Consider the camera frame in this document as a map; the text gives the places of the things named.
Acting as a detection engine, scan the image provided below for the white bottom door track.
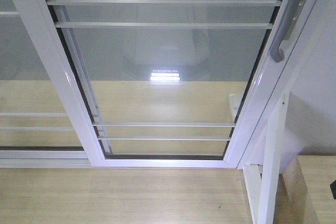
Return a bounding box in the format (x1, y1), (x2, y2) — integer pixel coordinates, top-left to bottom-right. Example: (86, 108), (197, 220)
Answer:
(1, 150), (91, 168)

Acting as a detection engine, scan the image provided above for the white wooden support brace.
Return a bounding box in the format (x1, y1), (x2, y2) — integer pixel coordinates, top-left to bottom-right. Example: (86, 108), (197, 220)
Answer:
(228, 91), (290, 224)

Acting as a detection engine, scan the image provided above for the black camera mount corner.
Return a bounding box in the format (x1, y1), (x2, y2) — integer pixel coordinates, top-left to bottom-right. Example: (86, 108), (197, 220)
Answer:
(330, 180), (336, 199)

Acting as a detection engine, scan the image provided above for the wooden platform base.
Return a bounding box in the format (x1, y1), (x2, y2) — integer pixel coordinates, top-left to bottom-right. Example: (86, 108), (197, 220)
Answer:
(0, 80), (253, 224)

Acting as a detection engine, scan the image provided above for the white door frame post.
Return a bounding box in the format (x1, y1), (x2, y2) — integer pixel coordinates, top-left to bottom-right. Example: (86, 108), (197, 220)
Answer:
(236, 0), (336, 170)

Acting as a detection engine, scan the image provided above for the grey metal door handle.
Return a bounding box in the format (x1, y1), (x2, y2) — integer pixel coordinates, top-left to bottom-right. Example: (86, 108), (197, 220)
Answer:
(268, 0), (306, 63)

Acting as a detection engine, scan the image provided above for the white framed sliding glass door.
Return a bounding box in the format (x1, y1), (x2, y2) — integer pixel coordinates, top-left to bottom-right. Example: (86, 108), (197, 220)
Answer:
(1, 0), (332, 169)

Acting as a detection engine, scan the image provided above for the wooden side box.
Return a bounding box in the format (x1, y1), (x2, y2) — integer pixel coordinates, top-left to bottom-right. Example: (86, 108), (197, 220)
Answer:
(274, 155), (335, 223)

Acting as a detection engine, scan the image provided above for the fixed white glass panel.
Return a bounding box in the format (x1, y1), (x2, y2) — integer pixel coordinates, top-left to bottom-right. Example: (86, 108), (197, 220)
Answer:
(1, 0), (83, 151)

